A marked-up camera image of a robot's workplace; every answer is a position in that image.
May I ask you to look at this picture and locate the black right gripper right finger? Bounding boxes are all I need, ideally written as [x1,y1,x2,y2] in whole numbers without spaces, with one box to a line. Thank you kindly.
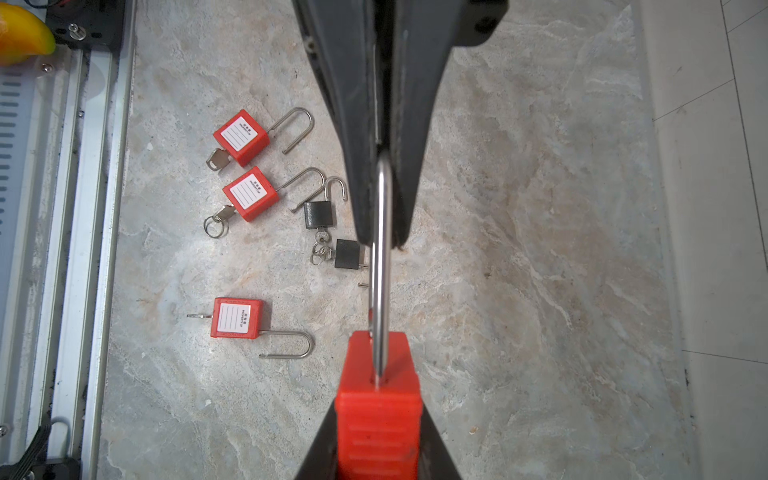
[386,1,509,247]

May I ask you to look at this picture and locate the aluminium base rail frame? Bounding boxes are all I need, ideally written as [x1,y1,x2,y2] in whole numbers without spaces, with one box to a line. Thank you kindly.
[1,1,136,479]

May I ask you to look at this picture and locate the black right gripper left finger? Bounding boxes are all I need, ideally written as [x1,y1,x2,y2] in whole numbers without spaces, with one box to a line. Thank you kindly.
[293,1,377,246]

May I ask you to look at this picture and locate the small black padlock lower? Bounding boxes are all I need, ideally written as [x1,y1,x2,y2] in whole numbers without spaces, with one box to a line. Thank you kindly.
[302,176,349,230]

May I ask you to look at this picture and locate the red padlock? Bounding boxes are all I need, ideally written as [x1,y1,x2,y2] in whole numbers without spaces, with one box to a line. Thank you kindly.
[335,153,423,479]
[205,107,315,172]
[203,167,327,239]
[186,297,315,360]

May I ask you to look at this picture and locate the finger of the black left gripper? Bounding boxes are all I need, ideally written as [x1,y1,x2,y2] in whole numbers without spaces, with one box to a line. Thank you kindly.
[294,401,338,480]
[417,405,462,480]

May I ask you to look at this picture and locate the yellow red mango toy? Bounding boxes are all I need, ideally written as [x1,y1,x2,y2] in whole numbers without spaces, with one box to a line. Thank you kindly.
[0,2,56,67]

